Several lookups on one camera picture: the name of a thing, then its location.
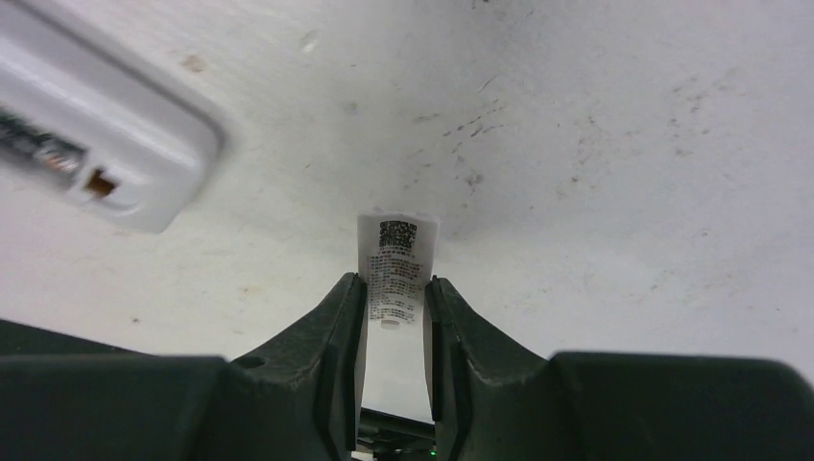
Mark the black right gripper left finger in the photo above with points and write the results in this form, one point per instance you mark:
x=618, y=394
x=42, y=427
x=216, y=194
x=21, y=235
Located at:
x=295, y=397

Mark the white remote control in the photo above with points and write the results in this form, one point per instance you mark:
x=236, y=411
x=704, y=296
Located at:
x=88, y=120

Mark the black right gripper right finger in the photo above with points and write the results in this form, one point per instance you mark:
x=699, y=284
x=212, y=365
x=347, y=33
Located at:
x=493, y=399

